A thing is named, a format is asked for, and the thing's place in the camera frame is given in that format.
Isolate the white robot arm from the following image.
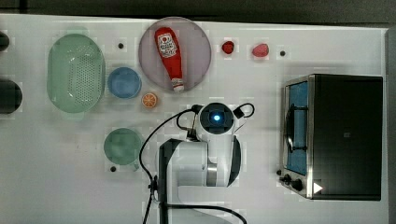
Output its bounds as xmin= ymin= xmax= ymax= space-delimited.
xmin=157 ymin=103 xmax=241 ymax=224

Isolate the green mug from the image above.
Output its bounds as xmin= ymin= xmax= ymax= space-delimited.
xmin=104 ymin=128 xmax=143 ymax=171

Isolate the orange slice toy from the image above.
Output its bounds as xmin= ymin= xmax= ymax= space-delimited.
xmin=141 ymin=92 xmax=158 ymax=108

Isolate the grey round plate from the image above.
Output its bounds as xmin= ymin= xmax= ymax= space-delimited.
xmin=138 ymin=17 xmax=211 ymax=91

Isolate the dark red toy berry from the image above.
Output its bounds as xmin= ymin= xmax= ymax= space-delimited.
xmin=221 ymin=41 xmax=234 ymax=54

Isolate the red plush ketchup bottle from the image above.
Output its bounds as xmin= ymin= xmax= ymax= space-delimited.
xmin=154 ymin=27 xmax=184 ymax=91

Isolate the blue bowl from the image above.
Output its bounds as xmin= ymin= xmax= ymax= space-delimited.
xmin=107 ymin=67 xmax=142 ymax=99

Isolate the pink toy strawberry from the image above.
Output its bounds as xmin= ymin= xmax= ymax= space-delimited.
xmin=252 ymin=43 xmax=269 ymax=58

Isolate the green plastic colander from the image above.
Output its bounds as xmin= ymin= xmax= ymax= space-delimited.
xmin=47 ymin=34 xmax=106 ymax=120

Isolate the black toaster oven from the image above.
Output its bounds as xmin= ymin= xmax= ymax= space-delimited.
xmin=276 ymin=74 xmax=383 ymax=201

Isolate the large black pot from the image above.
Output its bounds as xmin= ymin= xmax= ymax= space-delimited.
xmin=0 ymin=79 xmax=22 ymax=114

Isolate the small black cup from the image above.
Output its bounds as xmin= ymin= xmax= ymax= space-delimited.
xmin=0 ymin=32 xmax=9 ymax=51

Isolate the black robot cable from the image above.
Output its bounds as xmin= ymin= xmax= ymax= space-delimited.
xmin=138 ymin=103 xmax=256 ymax=224

